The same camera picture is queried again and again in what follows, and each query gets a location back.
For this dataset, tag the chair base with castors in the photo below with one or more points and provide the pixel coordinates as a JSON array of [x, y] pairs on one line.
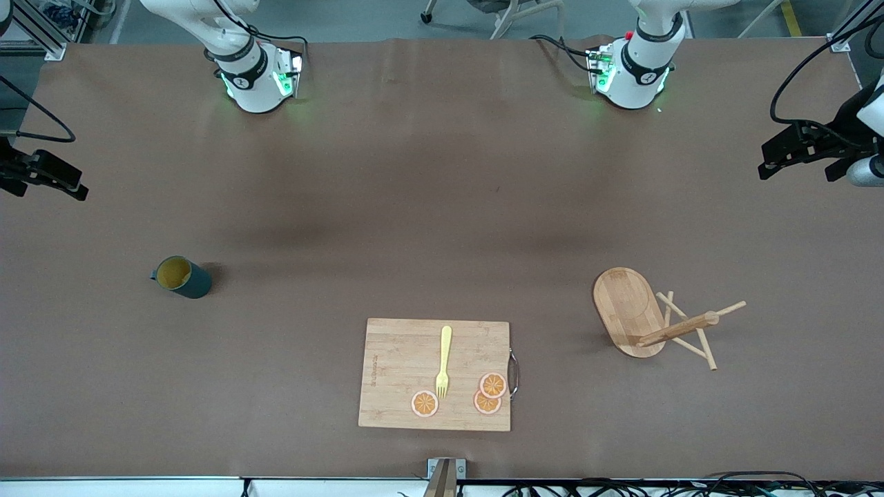
[[507, 14]]

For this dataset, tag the white table edge rail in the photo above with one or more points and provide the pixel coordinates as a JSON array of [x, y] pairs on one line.
[[138, 487]]

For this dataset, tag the dark teal cup yellow inside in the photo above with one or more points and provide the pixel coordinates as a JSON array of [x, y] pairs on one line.
[[183, 277]]

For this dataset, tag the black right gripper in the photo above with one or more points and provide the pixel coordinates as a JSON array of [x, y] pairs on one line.
[[14, 170]]

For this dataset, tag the metal table bracket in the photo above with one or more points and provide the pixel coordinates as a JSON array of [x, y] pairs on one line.
[[445, 473]]

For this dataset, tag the yellow plastic fork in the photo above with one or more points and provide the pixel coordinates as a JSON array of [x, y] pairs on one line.
[[445, 352]]

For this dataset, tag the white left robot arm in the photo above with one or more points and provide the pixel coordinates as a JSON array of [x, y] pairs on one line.
[[642, 62]]

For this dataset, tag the bamboo cutting board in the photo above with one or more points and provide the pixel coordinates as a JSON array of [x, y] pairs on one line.
[[400, 373]]

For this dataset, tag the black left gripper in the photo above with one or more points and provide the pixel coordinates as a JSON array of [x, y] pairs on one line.
[[828, 142]]

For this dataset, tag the aluminium frame post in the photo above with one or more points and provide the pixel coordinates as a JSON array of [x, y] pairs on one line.
[[41, 38], [853, 27]]

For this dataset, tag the orange slice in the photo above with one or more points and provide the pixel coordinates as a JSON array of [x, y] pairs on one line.
[[493, 385], [485, 406], [425, 404]]

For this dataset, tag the wooden mug rack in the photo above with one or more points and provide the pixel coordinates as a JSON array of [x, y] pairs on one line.
[[625, 310]]

